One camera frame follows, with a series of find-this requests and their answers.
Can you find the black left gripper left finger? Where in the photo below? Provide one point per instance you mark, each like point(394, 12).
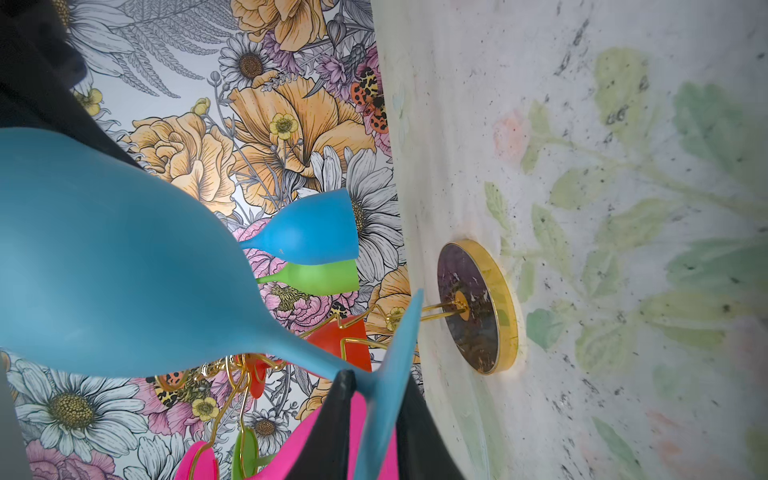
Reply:
point(325, 454)

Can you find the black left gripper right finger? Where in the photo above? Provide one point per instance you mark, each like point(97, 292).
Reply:
point(421, 452)

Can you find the light blue wine glass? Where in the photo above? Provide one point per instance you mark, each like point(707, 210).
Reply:
point(109, 271)

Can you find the green wine glass front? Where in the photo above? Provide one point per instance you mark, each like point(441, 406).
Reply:
point(246, 460)

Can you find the green wine glass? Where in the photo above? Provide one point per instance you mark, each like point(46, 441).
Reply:
point(318, 280)
point(246, 460)

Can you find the red wine glass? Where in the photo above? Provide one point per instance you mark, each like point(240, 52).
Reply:
point(343, 338)

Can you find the pink wine glass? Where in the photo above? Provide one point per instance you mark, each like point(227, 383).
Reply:
point(206, 466)

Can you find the gold wine glass rack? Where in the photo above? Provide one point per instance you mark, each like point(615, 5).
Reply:
point(475, 303)

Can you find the green wine glass back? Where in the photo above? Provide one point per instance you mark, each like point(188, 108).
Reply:
point(318, 280)

